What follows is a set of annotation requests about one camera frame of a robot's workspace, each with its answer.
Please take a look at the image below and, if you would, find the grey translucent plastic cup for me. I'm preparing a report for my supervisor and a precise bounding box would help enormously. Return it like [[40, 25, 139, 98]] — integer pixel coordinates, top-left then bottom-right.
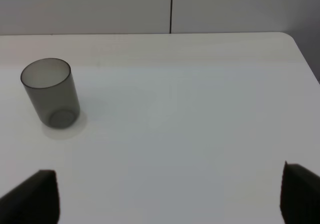
[[20, 58, 81, 129]]

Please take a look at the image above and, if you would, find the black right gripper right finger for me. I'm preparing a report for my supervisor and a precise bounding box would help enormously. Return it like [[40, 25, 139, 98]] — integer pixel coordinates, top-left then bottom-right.
[[279, 162, 320, 224]]

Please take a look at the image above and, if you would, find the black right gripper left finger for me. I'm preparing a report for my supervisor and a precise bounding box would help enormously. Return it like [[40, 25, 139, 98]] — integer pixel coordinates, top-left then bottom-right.
[[0, 170, 60, 224]]

